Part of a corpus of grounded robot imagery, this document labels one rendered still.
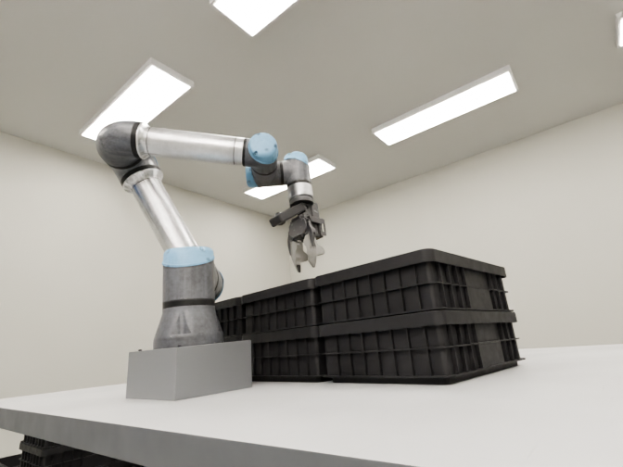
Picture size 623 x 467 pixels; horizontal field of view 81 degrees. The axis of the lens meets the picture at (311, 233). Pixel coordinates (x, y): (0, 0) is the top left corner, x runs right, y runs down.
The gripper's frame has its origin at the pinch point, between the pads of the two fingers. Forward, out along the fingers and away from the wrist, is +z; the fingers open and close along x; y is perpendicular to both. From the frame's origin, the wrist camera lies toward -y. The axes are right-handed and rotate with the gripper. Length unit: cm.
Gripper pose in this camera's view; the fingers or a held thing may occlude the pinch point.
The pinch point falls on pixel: (303, 265)
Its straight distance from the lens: 100.1
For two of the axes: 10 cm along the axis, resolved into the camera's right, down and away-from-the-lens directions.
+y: 7.2, 1.5, 6.8
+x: -6.9, 3.2, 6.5
